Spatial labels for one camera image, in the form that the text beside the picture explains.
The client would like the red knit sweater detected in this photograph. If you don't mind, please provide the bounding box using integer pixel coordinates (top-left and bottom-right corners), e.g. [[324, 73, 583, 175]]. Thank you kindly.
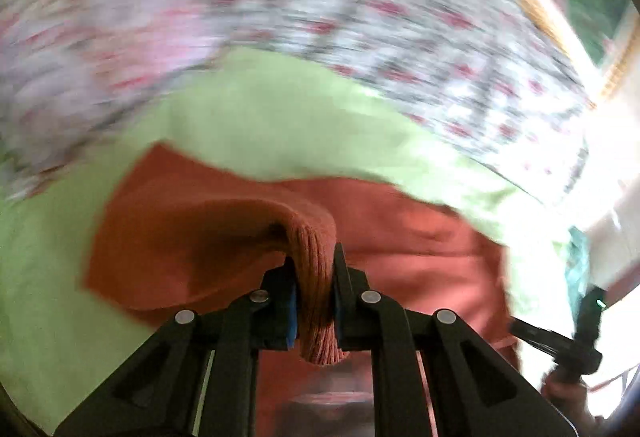
[[85, 145, 518, 436]]

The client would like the person's right hand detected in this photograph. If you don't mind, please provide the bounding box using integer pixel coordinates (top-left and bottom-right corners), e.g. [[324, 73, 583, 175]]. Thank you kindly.
[[540, 371, 598, 436]]

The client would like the light green bed sheet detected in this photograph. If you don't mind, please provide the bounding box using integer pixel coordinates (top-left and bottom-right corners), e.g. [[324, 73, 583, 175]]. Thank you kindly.
[[1, 48, 573, 431]]

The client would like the floral white red blanket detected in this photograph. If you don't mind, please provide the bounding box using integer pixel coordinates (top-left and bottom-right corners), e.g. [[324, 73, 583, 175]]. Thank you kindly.
[[1, 0, 590, 200]]

